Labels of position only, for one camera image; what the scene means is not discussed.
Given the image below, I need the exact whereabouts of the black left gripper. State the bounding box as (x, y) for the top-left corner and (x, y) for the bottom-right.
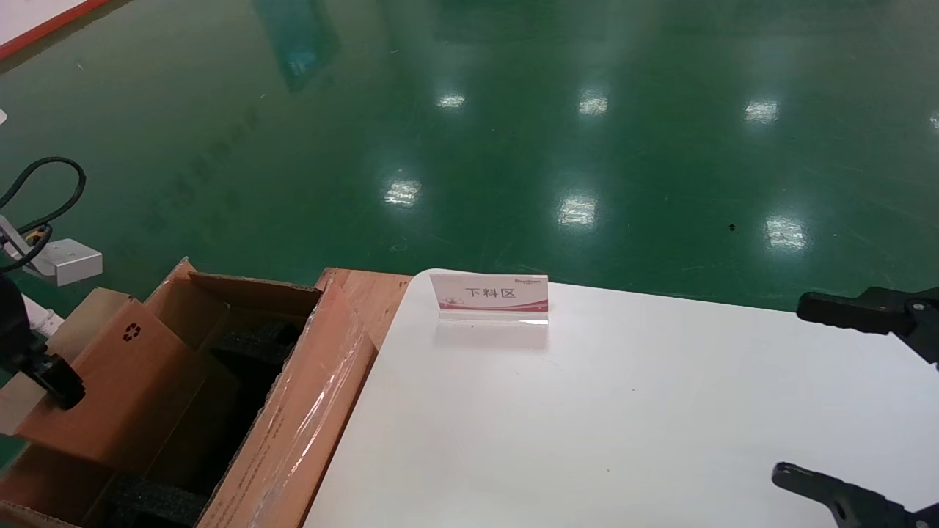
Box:
(0, 275), (86, 410)

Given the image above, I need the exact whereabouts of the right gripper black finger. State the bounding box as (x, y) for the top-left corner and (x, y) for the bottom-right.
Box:
(772, 462), (939, 528)
(797, 286), (939, 366)

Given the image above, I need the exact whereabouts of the large open cardboard box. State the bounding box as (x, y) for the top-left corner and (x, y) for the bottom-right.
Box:
(0, 257), (379, 528)

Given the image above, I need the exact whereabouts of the white metal tube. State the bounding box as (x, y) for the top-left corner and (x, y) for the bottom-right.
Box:
(21, 293), (58, 340)

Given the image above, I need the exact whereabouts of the brown wooden board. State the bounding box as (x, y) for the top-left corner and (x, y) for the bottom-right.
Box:
(315, 268), (413, 350)

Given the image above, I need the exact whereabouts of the white red sign card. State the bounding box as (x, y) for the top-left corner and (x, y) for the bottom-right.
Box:
(431, 273), (549, 326)

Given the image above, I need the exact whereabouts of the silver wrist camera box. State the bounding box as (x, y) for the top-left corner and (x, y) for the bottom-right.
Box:
(0, 216), (103, 287)

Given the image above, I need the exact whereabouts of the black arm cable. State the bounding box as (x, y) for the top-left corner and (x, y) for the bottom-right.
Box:
(0, 156), (87, 276)

